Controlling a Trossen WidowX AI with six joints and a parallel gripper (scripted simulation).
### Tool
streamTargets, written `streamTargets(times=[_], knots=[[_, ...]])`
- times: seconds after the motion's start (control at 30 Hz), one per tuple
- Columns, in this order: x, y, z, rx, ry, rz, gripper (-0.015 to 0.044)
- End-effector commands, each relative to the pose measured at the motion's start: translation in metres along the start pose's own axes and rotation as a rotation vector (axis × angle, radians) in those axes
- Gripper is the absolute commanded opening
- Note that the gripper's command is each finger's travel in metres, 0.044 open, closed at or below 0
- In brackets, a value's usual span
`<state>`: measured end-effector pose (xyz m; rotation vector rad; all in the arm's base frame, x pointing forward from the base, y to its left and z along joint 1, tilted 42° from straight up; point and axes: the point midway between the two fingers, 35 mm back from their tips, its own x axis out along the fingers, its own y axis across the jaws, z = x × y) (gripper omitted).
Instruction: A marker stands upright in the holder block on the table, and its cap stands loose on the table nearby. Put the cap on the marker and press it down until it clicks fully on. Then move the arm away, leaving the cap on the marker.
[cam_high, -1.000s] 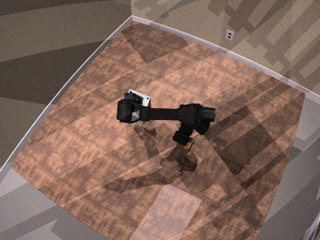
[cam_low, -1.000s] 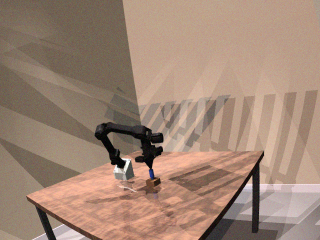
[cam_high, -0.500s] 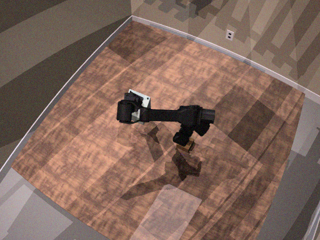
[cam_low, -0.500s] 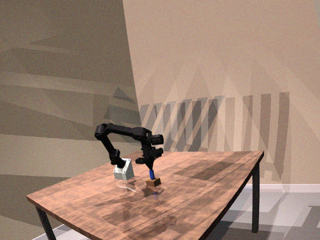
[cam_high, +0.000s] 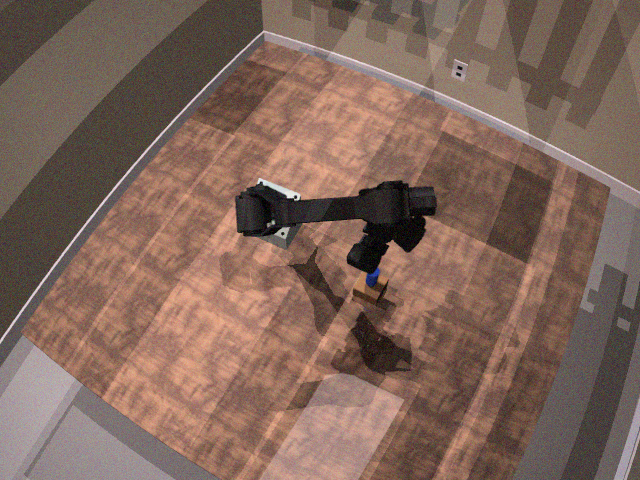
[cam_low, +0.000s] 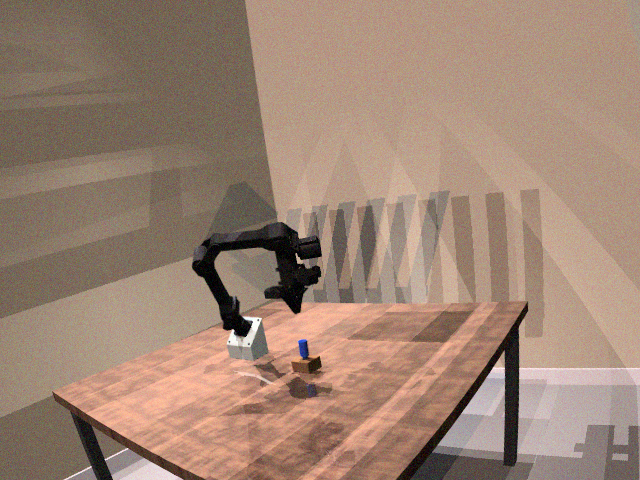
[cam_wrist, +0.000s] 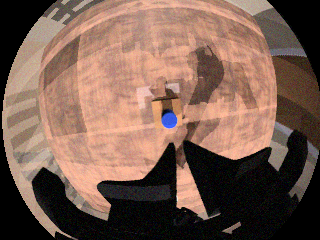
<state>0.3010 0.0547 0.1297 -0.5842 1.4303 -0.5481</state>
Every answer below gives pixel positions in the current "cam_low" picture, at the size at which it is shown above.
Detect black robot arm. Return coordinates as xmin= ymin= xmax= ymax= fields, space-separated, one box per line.
xmin=192 ymin=222 xmax=322 ymax=337

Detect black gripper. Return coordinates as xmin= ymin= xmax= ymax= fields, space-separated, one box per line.
xmin=264 ymin=261 xmax=308 ymax=315

